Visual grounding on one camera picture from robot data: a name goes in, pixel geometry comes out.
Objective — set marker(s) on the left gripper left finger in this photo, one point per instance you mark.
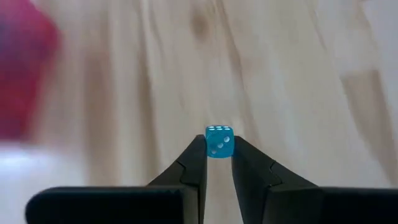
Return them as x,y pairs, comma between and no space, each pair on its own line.
189,174

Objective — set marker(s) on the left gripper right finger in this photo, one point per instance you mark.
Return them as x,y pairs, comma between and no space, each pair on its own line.
255,177

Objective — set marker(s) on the small cyan translucent die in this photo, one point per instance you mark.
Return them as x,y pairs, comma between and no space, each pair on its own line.
219,143

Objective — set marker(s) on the pink translucent plastic bin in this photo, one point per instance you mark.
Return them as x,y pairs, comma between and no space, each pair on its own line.
21,68

